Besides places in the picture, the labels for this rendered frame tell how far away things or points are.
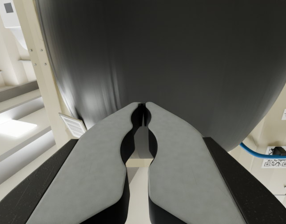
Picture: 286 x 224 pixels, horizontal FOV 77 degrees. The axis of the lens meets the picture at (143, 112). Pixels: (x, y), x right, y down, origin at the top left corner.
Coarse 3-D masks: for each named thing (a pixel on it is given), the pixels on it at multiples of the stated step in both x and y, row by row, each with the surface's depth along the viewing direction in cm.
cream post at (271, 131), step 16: (272, 112) 43; (256, 128) 47; (272, 128) 45; (256, 144) 48; (272, 144) 47; (240, 160) 56; (256, 160) 49; (256, 176) 52; (272, 176) 52; (272, 192) 54
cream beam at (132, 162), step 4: (128, 160) 84; (132, 160) 84; (136, 160) 84; (140, 160) 84; (144, 160) 84; (148, 160) 84; (128, 164) 85; (132, 164) 85; (136, 164) 85; (140, 164) 85; (144, 164) 85; (148, 164) 85
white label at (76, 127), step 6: (60, 114) 25; (66, 120) 26; (72, 120) 25; (78, 120) 24; (72, 126) 27; (78, 126) 26; (84, 126) 25; (72, 132) 29; (78, 132) 27; (84, 132) 26
